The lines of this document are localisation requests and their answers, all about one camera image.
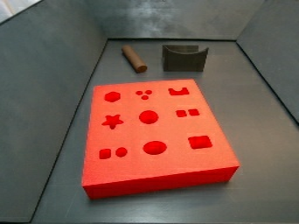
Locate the brown oval wooden peg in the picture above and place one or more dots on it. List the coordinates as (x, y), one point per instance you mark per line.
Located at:
(134, 59)

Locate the dark grey curved fixture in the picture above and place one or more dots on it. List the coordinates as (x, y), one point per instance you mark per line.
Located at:
(184, 58)

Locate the red foam shape-sorter block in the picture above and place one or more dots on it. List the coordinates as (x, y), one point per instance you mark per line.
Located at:
(154, 139)

